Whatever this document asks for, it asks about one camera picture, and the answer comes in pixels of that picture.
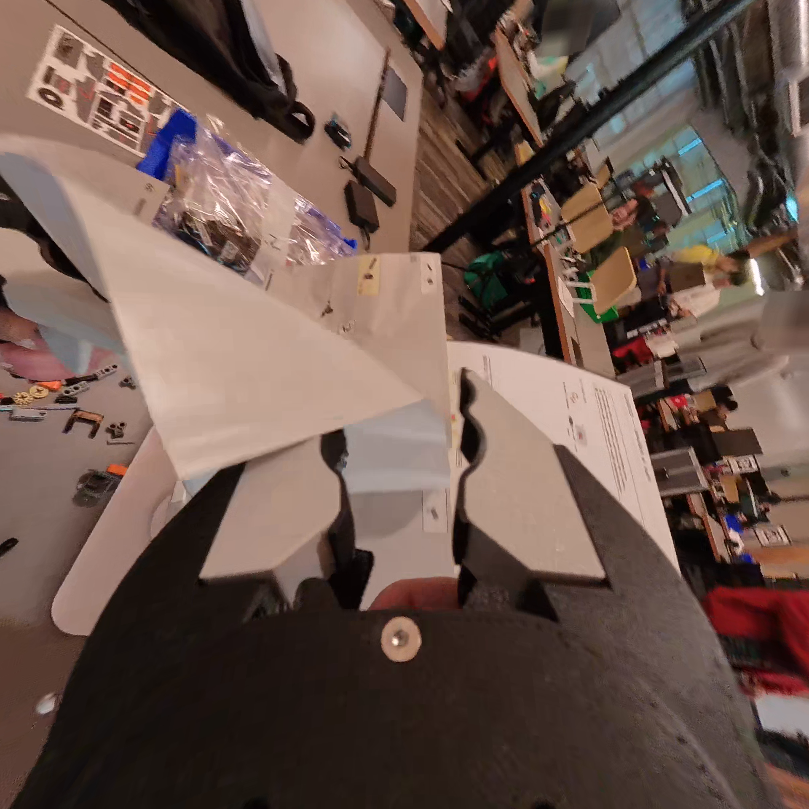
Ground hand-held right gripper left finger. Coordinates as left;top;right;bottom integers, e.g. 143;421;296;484
198;429;375;611

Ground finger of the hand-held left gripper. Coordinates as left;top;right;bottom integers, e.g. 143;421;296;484
0;275;127;375

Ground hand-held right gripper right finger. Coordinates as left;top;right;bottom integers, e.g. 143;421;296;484
450;368;609;623

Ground lego instruction booklet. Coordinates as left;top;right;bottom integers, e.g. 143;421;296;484
0;136;456;579

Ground scattered loose lego pieces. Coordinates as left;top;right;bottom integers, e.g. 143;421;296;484
0;363;137;446

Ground lego wheel hub assembly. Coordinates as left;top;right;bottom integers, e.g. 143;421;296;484
72;463;130;506

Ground clear bags of lego parts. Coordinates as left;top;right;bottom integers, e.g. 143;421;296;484
152;117;355;282

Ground lego sticker sheet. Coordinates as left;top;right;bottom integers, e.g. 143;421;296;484
27;24;190;159

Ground person's left hand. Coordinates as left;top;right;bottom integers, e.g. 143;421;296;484
0;316;83;384

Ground white printed paper sheet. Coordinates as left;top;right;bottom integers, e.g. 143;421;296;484
445;341;680;576

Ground blue bin with printed tag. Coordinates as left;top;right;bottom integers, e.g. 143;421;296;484
136;107;358;266

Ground green bag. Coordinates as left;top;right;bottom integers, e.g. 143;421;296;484
463;249;525;311

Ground beige chair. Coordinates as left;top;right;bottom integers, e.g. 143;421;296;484
591;246;638;316
559;183;615;254

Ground red cloth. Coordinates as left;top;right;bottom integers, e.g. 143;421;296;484
702;584;809;696

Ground black bag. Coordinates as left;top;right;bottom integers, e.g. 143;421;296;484
104;0;317;143

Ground black power adapter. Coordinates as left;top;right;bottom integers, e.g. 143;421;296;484
343;180;381;233
351;155;398;206

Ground black metal beam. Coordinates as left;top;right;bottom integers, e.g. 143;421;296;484
422;0;759;254

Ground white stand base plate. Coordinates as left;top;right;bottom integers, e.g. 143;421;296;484
51;426;190;636

